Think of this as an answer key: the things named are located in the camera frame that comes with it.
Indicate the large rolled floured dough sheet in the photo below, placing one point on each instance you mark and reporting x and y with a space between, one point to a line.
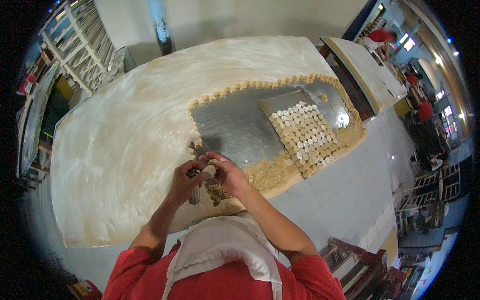
123 131

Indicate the dark wooden bench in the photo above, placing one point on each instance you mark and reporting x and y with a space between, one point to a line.
360 262

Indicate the leaning metal sheet tray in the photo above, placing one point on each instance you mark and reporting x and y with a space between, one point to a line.
34 120

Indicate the round metal dough cutter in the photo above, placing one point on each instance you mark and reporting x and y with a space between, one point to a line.
194 195

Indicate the green crate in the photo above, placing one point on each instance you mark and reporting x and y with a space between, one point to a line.
56 108

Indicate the round cut dough piece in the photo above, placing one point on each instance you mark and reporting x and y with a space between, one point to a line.
209 171

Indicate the wooden slatted rack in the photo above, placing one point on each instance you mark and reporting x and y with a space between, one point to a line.
427 191

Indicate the person's body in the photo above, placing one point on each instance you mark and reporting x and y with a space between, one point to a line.
225 277

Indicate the rows of dough rounds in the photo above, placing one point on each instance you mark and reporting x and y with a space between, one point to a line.
305 135

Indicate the square metal baking tray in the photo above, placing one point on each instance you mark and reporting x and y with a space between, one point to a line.
288 101

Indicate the person's right fingers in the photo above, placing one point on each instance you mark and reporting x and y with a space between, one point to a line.
214 158

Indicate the person's right hand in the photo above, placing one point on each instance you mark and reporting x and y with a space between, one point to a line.
234 178

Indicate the red container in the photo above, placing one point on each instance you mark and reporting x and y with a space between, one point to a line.
84 289

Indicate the pile of dough scraps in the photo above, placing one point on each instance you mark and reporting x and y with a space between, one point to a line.
268 173

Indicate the painted pillar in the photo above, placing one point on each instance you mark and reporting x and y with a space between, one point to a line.
161 26

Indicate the small dough lump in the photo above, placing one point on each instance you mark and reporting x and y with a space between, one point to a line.
323 98

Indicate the table with floured board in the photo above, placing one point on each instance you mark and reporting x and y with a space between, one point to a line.
367 71

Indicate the white metal rack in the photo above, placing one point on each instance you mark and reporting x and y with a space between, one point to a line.
80 45

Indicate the person's left hand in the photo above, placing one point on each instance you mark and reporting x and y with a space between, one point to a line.
182 183

